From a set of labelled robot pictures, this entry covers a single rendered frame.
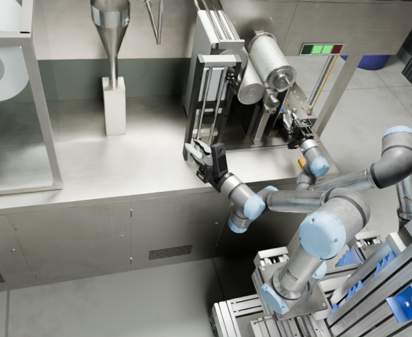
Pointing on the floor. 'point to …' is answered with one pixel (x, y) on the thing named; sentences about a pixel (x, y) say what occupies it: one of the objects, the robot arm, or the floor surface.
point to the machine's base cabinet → (121, 238)
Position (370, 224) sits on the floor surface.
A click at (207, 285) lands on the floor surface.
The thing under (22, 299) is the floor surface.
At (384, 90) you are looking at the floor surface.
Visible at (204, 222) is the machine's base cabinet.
